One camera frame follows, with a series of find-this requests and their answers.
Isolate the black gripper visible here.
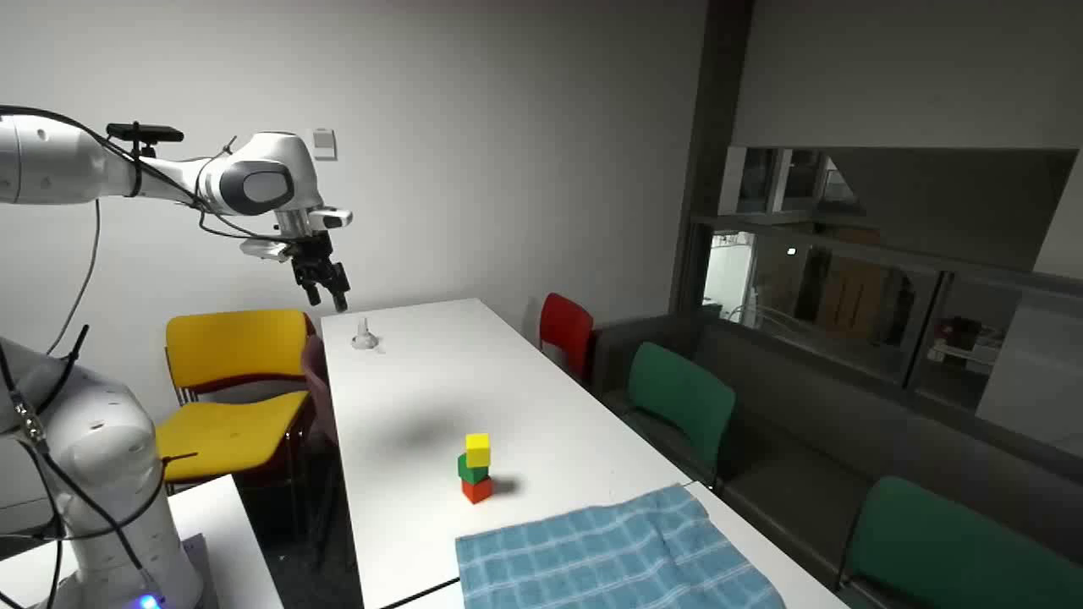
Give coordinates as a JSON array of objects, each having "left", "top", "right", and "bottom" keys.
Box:
[{"left": 287, "top": 225, "right": 353, "bottom": 313}]

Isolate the blue checked towel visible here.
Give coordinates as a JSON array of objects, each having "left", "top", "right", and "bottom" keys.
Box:
[{"left": 455, "top": 482, "right": 789, "bottom": 609}]

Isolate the yellow chair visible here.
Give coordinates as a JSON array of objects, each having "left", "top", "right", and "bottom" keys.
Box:
[{"left": 152, "top": 309, "right": 319, "bottom": 486}]

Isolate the green cube block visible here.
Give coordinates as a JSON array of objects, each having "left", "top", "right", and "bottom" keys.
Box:
[{"left": 455, "top": 451, "right": 495, "bottom": 486}]

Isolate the red chair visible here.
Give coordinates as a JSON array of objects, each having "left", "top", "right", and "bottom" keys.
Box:
[{"left": 534, "top": 289, "right": 599, "bottom": 384}]

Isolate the green chair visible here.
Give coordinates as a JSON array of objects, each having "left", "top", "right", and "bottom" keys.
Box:
[
  {"left": 627, "top": 338, "right": 742, "bottom": 477},
  {"left": 838, "top": 474, "right": 1083, "bottom": 609}
]

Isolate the interior glass window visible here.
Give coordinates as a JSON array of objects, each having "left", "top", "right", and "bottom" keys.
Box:
[{"left": 699, "top": 141, "right": 1083, "bottom": 454}]

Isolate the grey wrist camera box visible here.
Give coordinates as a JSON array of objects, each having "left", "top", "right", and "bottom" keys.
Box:
[{"left": 237, "top": 203, "right": 357, "bottom": 266}]

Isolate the black camera cable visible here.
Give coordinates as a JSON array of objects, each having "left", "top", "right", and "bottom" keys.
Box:
[{"left": 41, "top": 197, "right": 106, "bottom": 359}]

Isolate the dark grey wall pillar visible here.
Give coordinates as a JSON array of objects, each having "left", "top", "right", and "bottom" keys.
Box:
[{"left": 669, "top": 0, "right": 759, "bottom": 321}]

